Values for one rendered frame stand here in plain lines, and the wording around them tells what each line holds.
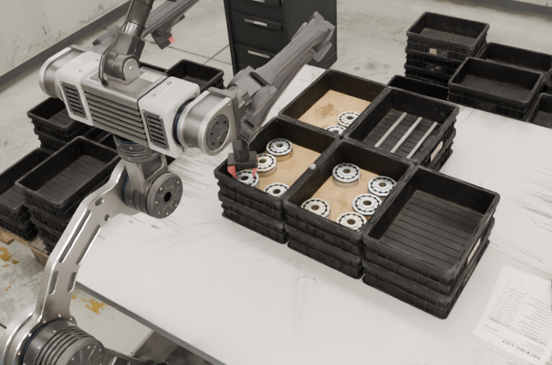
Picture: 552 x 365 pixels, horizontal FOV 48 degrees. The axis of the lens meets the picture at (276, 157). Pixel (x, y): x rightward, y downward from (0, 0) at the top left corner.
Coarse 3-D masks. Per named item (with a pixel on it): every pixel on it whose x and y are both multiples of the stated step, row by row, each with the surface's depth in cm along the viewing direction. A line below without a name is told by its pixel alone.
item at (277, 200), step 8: (272, 120) 240; (288, 120) 239; (264, 128) 237; (312, 128) 234; (328, 136) 231; (336, 136) 229; (224, 160) 223; (216, 168) 220; (216, 176) 218; (224, 176) 216; (304, 176) 214; (232, 184) 215; (240, 184) 213; (248, 184) 212; (296, 184) 210; (248, 192) 212; (256, 192) 210; (264, 192) 209; (288, 192) 208; (272, 200) 207; (280, 200) 205
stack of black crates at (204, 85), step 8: (176, 64) 346; (184, 64) 350; (192, 64) 346; (200, 64) 343; (168, 72) 341; (176, 72) 347; (184, 72) 353; (192, 72) 350; (200, 72) 347; (208, 72) 343; (216, 72) 339; (184, 80) 351; (192, 80) 351; (200, 80) 350; (208, 80) 347; (216, 80) 332; (200, 88) 324; (208, 88) 328; (224, 88) 342
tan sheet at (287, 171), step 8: (264, 152) 241; (296, 152) 240; (304, 152) 239; (312, 152) 239; (288, 160) 236; (296, 160) 236; (304, 160) 236; (312, 160) 235; (280, 168) 233; (288, 168) 233; (296, 168) 233; (304, 168) 232; (272, 176) 230; (280, 176) 230; (288, 176) 229; (296, 176) 229; (264, 184) 227; (288, 184) 226
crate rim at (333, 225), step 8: (336, 144) 226; (352, 144) 225; (328, 152) 223; (376, 152) 221; (320, 160) 219; (400, 160) 216; (408, 168) 213; (400, 184) 207; (392, 192) 204; (384, 200) 202; (288, 208) 204; (296, 208) 202; (304, 216) 201; (312, 216) 199; (320, 216) 198; (328, 224) 196; (336, 224) 195; (368, 224) 194; (344, 232) 194; (352, 232) 192; (360, 232) 191
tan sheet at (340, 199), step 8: (368, 176) 226; (376, 176) 226; (328, 184) 224; (360, 184) 223; (320, 192) 221; (328, 192) 221; (336, 192) 221; (344, 192) 220; (352, 192) 220; (360, 192) 220; (328, 200) 218; (336, 200) 218; (344, 200) 217; (352, 200) 217; (336, 208) 214; (344, 208) 214; (336, 216) 211
